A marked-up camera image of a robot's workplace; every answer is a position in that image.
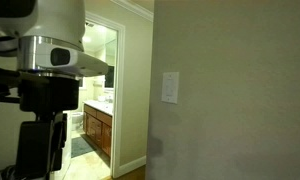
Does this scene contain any wooden bathroom vanity cabinet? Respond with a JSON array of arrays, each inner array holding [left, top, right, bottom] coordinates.
[[83, 100, 113, 156]]

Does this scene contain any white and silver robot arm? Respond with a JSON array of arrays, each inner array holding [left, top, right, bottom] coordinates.
[[0, 0, 108, 180]]

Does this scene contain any white toilet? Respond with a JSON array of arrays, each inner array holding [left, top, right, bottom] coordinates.
[[71, 112, 84, 130]]

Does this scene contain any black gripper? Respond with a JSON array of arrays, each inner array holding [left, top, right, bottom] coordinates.
[[0, 68, 79, 180]]

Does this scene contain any bathroom wall mirror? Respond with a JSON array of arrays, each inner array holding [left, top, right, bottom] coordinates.
[[104, 39, 117, 88]]

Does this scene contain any white wall light switch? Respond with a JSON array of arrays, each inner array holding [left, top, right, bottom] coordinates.
[[161, 72, 179, 104]]

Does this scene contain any white door frame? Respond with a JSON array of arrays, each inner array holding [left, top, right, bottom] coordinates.
[[86, 11, 125, 179]]

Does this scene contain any grey bathroom floor mat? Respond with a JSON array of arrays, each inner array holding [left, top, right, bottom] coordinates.
[[71, 137, 95, 158]]

